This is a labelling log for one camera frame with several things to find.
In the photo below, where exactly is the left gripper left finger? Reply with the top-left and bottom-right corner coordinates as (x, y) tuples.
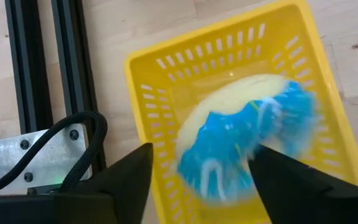
(0, 142), (154, 224)

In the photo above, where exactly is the black braided cable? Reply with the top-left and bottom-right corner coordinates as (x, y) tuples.
(0, 111), (108, 196)

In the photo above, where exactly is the yellow plastic basket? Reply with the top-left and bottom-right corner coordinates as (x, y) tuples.
(124, 0), (358, 224)

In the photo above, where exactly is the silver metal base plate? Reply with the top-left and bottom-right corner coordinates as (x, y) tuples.
(0, 123), (93, 196)

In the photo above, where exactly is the black aluminium table frame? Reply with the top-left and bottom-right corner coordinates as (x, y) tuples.
(4, 0), (108, 175)

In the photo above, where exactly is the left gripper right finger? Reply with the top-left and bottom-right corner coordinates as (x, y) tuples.
(248, 143), (358, 224)

